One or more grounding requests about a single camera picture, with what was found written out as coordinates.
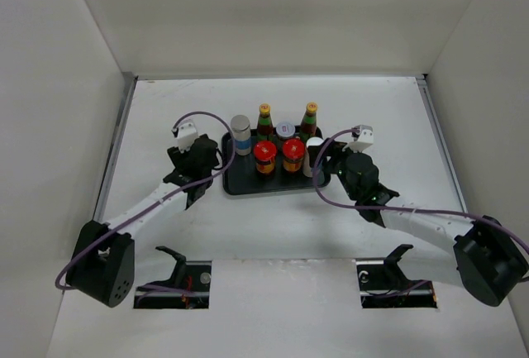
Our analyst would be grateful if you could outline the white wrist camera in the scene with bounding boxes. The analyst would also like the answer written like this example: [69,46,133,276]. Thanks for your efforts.
[344,125,374,153]
[172,120,199,153]

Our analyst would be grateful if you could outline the red lid jar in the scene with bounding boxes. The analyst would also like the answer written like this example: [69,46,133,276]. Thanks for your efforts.
[282,138,305,174]
[253,141,278,179]

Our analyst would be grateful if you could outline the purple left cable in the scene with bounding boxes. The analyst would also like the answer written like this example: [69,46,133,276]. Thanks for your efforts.
[55,111,237,297]

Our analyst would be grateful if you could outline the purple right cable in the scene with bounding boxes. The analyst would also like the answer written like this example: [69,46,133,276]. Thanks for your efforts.
[312,127,529,299]

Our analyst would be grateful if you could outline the red lid jar front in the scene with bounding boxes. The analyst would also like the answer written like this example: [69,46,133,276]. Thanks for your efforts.
[282,138,305,174]

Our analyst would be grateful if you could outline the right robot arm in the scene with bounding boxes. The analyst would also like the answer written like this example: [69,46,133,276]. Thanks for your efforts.
[308,138,528,307]

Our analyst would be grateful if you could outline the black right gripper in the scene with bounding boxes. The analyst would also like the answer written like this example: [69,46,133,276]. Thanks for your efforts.
[307,138,365,201]

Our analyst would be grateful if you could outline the sesame jar silver lid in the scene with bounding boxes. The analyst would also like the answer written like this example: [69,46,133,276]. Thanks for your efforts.
[231,115,251,156]

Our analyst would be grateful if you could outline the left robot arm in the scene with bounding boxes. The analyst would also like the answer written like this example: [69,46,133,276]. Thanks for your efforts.
[59,134,221,308]

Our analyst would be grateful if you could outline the sauce bottle yellow cap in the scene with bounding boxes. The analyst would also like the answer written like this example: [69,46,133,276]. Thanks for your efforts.
[256,103,274,141]
[298,102,317,143]

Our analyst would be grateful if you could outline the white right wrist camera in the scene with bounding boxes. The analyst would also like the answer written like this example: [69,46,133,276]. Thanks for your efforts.
[344,125,374,153]

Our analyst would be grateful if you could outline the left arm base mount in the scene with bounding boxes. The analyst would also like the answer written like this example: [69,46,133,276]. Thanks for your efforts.
[133,246,212,310]

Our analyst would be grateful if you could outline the purple cable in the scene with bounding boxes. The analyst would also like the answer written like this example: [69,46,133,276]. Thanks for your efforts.
[312,127,529,299]
[55,111,237,297]

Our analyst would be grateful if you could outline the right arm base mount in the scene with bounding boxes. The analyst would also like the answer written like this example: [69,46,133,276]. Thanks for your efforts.
[355,244,437,309]

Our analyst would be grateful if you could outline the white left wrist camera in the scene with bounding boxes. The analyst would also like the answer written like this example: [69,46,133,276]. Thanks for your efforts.
[172,120,199,153]

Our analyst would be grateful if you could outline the dark jar white lid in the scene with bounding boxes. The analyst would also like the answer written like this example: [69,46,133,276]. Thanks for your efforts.
[275,122,296,141]

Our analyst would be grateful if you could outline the black rectangular tray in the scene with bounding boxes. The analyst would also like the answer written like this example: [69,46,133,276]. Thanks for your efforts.
[222,128,313,196]

